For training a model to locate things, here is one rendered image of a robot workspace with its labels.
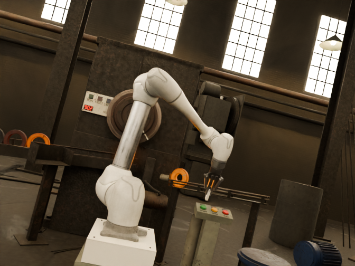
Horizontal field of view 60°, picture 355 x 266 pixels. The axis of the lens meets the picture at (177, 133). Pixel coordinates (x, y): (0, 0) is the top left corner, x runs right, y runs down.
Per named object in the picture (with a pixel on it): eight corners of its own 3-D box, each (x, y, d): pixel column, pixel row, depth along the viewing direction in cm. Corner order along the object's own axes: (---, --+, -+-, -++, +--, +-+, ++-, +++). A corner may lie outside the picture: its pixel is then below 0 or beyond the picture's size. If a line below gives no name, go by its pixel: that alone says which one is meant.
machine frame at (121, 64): (63, 208, 334) (103, 55, 344) (159, 229, 344) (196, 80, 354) (40, 227, 261) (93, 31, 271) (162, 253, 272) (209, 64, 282)
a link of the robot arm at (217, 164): (212, 153, 190) (208, 162, 192) (213, 159, 182) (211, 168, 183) (225, 157, 191) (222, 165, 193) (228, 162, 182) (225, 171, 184)
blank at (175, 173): (175, 190, 253) (173, 190, 250) (170, 172, 258) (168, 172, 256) (191, 183, 247) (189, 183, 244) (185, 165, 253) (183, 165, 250)
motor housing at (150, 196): (127, 251, 255) (142, 188, 258) (152, 256, 257) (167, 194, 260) (125, 257, 242) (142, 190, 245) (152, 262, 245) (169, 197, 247)
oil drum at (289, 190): (261, 233, 467) (274, 176, 471) (297, 241, 472) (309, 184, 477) (278, 246, 407) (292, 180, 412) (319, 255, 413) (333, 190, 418)
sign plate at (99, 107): (82, 110, 273) (87, 91, 274) (110, 117, 276) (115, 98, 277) (81, 110, 271) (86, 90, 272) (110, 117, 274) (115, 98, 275)
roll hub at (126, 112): (140, 93, 260) (156, 122, 261) (111, 109, 257) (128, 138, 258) (140, 92, 255) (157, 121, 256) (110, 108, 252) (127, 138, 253)
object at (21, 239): (5, 235, 227) (30, 141, 231) (41, 235, 244) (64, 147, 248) (11, 246, 212) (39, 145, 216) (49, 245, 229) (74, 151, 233)
